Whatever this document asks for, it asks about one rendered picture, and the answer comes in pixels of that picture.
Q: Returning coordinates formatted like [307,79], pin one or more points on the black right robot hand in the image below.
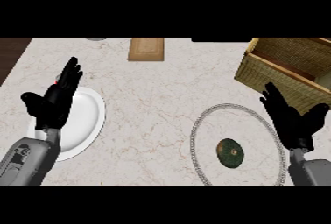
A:
[289,122]

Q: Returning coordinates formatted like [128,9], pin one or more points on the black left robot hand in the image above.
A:
[55,99]

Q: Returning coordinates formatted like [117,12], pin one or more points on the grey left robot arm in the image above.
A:
[26,159]

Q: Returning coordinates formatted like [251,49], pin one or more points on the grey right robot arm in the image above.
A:
[306,169]

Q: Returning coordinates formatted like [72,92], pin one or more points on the round marble placemat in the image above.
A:
[258,137]

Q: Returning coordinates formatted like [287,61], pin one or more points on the dark green squash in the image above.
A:
[229,153]

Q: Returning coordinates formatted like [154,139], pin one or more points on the wicker basket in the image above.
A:
[288,67]

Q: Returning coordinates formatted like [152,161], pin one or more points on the small red object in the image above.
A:
[56,80]

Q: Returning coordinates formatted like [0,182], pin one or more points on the white round plate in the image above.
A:
[81,122]

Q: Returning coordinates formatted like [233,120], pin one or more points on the grey round object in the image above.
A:
[96,38]

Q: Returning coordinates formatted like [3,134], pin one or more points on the wooden cabinet door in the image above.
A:
[146,49]

